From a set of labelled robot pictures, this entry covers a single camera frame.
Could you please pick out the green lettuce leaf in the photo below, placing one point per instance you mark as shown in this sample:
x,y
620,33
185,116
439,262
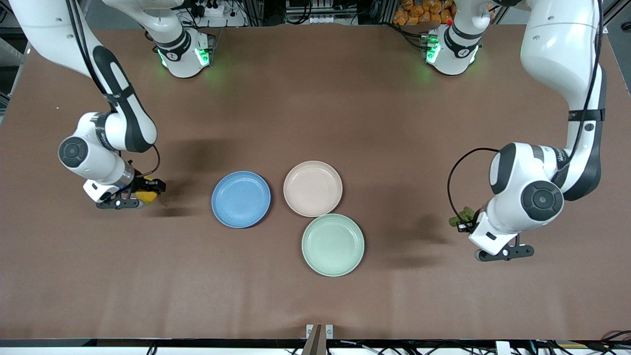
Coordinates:
x,y
463,215

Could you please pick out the yellow lemon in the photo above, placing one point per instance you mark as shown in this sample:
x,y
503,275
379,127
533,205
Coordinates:
x,y
147,197

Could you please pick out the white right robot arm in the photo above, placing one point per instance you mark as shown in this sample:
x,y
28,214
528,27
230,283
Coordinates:
x,y
44,29

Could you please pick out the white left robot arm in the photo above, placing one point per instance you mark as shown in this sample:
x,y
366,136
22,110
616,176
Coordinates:
x,y
557,44

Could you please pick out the blue plate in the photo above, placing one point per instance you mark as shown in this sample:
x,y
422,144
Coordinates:
x,y
241,199

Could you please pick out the pale green plate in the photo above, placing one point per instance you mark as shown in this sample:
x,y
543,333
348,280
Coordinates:
x,y
333,245

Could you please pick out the beige plate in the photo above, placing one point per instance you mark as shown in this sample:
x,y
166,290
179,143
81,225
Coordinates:
x,y
313,190

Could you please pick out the black table edge strip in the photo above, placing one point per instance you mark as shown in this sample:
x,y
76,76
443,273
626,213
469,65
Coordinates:
x,y
148,342

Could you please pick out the white power strip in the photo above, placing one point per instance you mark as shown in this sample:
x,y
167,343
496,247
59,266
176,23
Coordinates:
x,y
214,10

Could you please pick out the pile of orange fruits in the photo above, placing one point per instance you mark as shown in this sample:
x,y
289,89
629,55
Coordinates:
x,y
419,12

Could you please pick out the white rack equipment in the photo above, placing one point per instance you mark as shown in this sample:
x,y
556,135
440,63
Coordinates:
x,y
320,19

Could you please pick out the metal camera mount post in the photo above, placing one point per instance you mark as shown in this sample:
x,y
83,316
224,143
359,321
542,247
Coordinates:
x,y
319,340

